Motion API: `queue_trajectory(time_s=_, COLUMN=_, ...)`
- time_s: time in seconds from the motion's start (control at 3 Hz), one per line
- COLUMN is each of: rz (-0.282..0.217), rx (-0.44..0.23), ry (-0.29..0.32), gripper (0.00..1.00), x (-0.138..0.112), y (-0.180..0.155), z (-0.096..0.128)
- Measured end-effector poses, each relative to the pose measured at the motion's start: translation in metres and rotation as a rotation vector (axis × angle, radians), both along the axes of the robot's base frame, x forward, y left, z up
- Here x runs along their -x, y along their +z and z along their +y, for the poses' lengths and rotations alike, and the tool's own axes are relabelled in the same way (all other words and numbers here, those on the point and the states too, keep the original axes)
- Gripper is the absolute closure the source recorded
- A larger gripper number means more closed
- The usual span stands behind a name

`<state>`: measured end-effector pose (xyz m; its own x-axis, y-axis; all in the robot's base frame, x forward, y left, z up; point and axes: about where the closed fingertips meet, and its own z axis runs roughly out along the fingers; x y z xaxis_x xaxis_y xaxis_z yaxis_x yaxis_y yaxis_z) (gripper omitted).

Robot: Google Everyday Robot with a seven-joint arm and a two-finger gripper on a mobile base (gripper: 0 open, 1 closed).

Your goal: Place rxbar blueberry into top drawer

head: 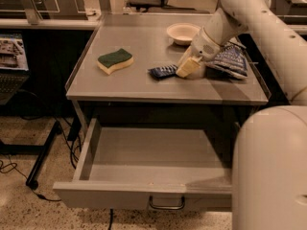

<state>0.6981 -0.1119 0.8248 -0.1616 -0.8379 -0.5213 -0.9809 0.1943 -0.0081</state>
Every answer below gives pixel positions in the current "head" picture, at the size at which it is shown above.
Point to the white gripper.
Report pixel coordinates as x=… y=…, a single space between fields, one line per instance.
x=204 y=45

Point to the blue rxbar blueberry wrapper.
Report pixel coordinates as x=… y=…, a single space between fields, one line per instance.
x=163 y=72

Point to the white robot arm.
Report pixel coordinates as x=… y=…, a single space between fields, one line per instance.
x=269 y=175

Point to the grey open top drawer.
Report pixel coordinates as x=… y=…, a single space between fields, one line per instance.
x=120 y=168

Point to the grey metal cabinet table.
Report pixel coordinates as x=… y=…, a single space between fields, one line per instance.
x=145 y=37

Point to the white paper bowl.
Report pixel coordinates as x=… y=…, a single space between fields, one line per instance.
x=182 y=33

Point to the blue chip bag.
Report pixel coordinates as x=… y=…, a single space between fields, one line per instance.
x=230 y=60

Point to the green yellow sponge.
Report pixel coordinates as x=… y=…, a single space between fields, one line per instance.
x=115 y=61

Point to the black desk leg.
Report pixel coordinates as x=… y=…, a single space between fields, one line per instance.
x=41 y=151

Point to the metal drawer handle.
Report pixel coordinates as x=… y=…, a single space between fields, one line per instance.
x=172 y=204

